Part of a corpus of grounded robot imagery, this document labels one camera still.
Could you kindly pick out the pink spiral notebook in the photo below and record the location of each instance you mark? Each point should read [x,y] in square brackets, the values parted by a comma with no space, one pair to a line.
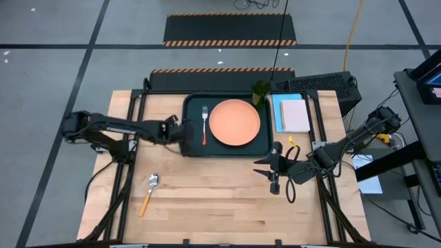
[295,115]

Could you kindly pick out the large black striped floor mat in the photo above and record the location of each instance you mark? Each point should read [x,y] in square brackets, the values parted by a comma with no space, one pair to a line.
[227,29]

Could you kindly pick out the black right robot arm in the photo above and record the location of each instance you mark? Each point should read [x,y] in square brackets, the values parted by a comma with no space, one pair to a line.
[355,139]

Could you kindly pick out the yellow tag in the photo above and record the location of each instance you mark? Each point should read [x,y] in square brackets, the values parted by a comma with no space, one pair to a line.
[293,141]

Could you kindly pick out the black desk base frame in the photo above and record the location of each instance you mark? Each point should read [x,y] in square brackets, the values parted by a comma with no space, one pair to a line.
[389,162]

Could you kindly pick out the blue notebook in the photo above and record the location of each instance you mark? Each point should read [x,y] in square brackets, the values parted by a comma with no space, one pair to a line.
[276,113]

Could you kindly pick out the orange round plate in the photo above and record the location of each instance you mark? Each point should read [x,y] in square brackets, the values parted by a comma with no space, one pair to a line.
[234,122]

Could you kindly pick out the dark green tray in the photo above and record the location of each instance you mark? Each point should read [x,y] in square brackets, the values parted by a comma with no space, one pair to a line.
[266,137]

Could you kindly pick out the black laptop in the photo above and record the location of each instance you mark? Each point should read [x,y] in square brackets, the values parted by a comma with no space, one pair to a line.
[427,96]

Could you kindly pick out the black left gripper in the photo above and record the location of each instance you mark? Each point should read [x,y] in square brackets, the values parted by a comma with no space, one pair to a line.
[179,132]

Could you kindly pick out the grey side desk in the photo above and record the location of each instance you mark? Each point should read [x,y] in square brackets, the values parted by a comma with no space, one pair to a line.
[420,117]

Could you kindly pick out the white paper sheet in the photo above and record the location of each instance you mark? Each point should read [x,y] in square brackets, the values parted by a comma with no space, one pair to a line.
[372,184]

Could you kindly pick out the small green potted plant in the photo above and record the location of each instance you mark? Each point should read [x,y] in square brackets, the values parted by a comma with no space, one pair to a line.
[260,90]

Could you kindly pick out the black metal table frame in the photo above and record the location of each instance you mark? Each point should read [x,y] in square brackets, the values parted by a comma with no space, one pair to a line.
[136,93]

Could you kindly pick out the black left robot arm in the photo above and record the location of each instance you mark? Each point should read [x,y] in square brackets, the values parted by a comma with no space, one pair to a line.
[113,124]

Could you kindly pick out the narrow black striped floor mat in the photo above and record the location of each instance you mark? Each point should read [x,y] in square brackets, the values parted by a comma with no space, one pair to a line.
[213,81]

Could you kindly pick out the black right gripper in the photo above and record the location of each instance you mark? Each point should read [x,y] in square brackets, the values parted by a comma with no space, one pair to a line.
[293,170]

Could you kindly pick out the black keyboard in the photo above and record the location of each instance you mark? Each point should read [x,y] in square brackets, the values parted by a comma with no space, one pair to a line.
[438,175]

